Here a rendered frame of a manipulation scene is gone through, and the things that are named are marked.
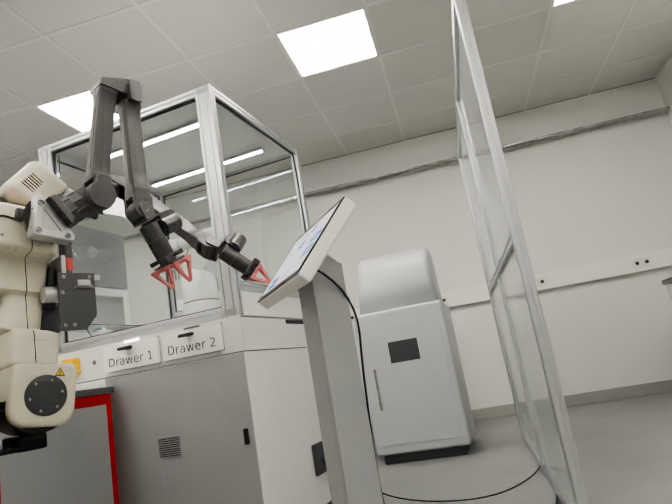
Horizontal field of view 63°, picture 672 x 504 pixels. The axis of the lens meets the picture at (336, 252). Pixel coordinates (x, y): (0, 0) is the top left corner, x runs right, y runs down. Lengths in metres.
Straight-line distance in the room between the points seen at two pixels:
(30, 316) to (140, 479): 1.14
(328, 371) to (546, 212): 4.03
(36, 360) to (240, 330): 0.90
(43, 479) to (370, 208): 4.07
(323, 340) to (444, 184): 3.94
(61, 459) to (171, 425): 0.41
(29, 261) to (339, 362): 0.96
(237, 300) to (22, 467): 0.95
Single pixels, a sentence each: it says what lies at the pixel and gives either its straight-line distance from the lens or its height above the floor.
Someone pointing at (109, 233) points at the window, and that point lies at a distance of 2.78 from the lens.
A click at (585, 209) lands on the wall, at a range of 5.64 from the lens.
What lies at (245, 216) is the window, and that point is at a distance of 2.57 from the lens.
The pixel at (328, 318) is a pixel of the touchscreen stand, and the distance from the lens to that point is 1.85.
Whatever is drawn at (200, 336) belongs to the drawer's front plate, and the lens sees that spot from 2.37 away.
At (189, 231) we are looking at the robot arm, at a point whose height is 1.23.
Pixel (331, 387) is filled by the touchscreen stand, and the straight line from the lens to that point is 1.84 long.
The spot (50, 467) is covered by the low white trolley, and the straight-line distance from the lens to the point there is 2.42.
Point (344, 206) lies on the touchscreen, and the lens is 1.77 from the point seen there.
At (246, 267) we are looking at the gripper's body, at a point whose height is 1.07.
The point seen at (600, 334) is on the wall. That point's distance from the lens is 5.51.
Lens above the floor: 0.66
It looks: 12 degrees up
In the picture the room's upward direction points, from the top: 10 degrees counter-clockwise
